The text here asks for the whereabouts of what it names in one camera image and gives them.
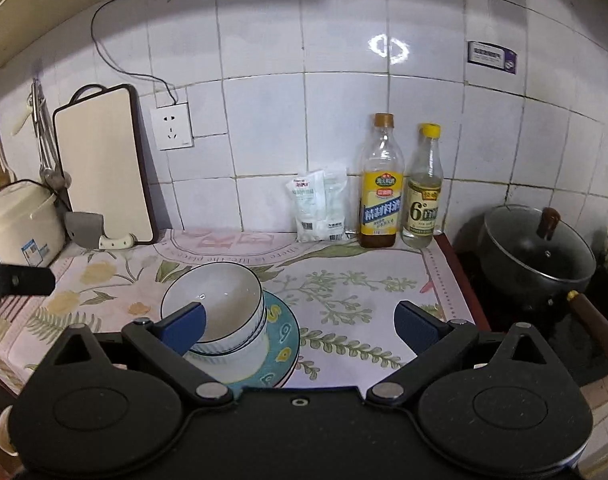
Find blue fried egg plate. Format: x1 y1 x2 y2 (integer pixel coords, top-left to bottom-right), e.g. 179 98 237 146
225 292 300 396

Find white bowl black rim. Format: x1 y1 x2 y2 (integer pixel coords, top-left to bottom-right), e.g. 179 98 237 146
184 307 269 384

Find white rice cooker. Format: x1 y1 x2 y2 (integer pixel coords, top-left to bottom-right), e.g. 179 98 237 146
0 182 65 268

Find floral table cloth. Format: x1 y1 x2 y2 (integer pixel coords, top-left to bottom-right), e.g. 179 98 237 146
0 231 480 391

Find hanging metal ladles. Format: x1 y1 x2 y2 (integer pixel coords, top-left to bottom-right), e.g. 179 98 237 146
11 77 70 191

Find black pot with glass lid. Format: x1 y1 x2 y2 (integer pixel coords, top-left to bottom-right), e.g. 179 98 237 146
478 204 608 358

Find clear vinegar bottle yellow cap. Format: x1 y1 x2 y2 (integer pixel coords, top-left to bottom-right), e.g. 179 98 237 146
402 122 444 250

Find yellow label oil bottle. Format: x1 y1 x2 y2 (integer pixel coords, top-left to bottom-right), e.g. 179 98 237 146
358 113 405 248

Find white cutting board dark rim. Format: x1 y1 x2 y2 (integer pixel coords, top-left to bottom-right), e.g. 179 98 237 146
52 84 158 245

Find white salt bag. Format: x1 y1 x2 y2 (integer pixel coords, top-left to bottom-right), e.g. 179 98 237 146
286 168 347 243

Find grey cleaver white handle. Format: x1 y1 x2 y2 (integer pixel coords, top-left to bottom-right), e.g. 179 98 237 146
64 211 135 250

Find white wall power socket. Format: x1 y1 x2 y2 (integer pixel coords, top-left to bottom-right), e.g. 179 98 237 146
150 103 193 151

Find black power cable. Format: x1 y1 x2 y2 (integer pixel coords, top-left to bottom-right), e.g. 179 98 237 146
89 0 221 108

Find blue wall sticker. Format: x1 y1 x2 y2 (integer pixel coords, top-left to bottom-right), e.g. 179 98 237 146
467 41 518 75

